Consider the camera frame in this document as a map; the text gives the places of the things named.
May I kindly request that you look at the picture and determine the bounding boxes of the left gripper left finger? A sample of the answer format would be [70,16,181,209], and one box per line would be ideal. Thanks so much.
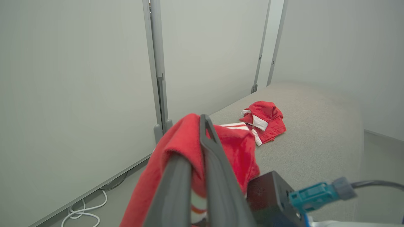
[144,154,193,227]

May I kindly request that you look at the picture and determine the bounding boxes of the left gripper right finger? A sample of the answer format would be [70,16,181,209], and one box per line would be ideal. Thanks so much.
[199,114,258,227]

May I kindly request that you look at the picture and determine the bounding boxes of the red white striped garment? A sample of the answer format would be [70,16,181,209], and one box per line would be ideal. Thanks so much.
[120,113,261,227]

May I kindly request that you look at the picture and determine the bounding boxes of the red garment with white cuffs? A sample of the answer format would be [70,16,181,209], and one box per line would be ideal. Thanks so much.
[239,101,287,146]

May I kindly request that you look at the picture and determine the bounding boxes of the wide white partition panel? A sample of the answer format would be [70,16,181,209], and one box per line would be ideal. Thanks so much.
[0,0,158,227]

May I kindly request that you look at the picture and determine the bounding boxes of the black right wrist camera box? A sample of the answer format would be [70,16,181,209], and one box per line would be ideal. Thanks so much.
[246,171,305,227]

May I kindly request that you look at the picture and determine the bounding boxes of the black floor cable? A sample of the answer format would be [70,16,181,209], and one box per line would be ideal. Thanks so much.
[101,172,128,191]

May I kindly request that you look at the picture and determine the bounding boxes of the coiled white cable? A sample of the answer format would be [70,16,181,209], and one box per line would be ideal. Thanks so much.
[62,189,108,227]

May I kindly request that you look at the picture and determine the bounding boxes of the teal cable connector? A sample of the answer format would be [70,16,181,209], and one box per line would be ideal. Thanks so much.
[289,177,404,215]

